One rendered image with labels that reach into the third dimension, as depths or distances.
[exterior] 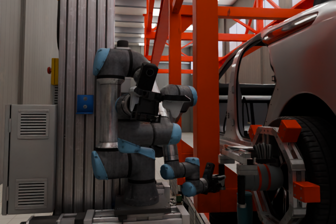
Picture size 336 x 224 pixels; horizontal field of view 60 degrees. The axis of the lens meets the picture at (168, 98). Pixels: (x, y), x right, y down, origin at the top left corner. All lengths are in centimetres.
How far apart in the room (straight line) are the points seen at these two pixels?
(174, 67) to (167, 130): 305
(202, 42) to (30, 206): 145
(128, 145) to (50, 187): 56
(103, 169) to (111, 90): 31
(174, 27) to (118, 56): 297
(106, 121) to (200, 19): 122
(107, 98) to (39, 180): 48
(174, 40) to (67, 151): 294
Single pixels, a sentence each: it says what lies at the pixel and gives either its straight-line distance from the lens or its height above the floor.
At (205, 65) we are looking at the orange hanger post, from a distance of 208.
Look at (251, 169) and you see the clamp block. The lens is 148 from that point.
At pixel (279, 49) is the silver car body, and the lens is 211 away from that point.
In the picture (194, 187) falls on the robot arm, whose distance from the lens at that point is 153.
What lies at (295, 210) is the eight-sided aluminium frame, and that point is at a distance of 152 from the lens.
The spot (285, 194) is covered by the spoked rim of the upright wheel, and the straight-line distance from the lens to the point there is 179.
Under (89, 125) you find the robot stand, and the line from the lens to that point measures 140.
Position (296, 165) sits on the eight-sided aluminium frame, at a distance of 148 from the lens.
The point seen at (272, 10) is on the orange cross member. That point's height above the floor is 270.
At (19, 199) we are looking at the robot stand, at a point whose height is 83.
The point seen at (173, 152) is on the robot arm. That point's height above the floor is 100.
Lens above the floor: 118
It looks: 4 degrees up
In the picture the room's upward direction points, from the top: straight up
